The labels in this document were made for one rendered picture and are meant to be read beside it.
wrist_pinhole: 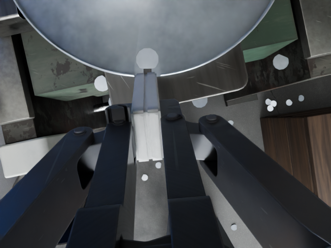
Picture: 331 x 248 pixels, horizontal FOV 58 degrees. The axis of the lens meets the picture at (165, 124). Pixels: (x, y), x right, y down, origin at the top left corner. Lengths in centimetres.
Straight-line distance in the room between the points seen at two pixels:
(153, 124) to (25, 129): 37
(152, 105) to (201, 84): 15
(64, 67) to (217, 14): 24
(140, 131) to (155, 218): 99
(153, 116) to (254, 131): 99
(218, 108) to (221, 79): 79
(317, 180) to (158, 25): 63
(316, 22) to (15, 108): 46
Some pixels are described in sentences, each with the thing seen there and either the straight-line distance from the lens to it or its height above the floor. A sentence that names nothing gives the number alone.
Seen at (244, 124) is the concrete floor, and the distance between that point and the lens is 112.
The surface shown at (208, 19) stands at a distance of 32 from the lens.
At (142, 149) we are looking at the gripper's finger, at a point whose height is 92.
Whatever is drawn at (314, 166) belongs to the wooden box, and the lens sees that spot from 83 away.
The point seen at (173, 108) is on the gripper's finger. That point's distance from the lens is 17.
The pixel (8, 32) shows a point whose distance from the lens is 48.
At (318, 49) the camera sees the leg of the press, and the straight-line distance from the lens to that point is 50.
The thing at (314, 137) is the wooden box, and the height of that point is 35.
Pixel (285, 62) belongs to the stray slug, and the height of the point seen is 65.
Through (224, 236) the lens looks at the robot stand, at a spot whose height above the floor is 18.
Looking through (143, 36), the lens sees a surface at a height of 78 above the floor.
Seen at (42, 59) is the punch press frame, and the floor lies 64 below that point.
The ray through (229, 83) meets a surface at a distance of 31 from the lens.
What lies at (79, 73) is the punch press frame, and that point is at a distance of 45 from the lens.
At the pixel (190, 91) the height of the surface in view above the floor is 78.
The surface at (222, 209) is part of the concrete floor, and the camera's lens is 115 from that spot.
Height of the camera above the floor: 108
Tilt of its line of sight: 89 degrees down
